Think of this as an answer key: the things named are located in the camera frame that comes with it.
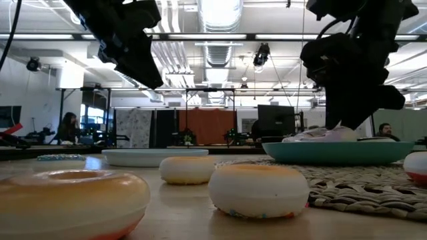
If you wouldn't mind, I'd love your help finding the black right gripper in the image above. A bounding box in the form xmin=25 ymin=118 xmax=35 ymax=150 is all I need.
xmin=300 ymin=33 xmax=406 ymax=131

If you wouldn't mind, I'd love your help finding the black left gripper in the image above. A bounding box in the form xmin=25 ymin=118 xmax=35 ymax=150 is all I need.
xmin=63 ymin=0 xmax=165 ymax=90

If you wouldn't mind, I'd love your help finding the white pink frosted donut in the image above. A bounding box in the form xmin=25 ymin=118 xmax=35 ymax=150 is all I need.
xmin=282 ymin=125 xmax=358 ymax=143

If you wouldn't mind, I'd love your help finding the cream orange donut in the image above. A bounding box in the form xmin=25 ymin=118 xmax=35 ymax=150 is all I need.
xmin=207 ymin=163 xmax=310 ymax=219
xmin=159 ymin=155 xmax=217 ymax=185

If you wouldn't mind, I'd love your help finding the blue sprinkled donut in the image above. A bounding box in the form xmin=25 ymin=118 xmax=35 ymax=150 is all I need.
xmin=35 ymin=153 xmax=87 ymax=171

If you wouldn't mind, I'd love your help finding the red sprinkled donut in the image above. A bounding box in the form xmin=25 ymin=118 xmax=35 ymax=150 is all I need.
xmin=0 ymin=169 xmax=151 ymax=240

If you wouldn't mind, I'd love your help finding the person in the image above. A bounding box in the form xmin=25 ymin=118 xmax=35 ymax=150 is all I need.
xmin=376 ymin=123 xmax=401 ymax=142
xmin=57 ymin=111 xmax=81 ymax=145

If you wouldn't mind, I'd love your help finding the teal plate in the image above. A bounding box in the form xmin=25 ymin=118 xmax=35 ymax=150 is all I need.
xmin=262 ymin=141 xmax=416 ymax=165

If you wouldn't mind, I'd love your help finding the patterned grey curtain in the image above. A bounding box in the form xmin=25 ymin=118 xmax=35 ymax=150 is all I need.
xmin=115 ymin=109 xmax=153 ymax=149

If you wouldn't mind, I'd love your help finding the black monitor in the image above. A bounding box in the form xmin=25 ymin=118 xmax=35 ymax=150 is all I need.
xmin=257 ymin=104 xmax=296 ymax=137

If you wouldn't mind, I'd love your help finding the woven straw placemat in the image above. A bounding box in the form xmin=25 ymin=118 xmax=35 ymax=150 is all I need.
xmin=216 ymin=158 xmax=427 ymax=223

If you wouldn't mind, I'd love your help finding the orange curtain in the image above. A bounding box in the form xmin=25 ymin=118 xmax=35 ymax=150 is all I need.
xmin=178 ymin=108 xmax=238 ymax=146

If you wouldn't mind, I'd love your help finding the light blue plate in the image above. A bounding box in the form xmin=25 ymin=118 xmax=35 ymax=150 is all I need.
xmin=101 ymin=148 xmax=209 ymax=168

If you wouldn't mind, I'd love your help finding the silver ceiling duct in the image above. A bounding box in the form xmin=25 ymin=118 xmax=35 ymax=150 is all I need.
xmin=196 ymin=0 xmax=244 ymax=67

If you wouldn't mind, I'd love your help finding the overhead camera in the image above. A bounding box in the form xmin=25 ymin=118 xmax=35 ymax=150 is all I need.
xmin=252 ymin=42 xmax=271 ymax=67

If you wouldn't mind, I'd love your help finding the black cable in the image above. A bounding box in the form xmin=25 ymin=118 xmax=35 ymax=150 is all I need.
xmin=0 ymin=0 xmax=23 ymax=73

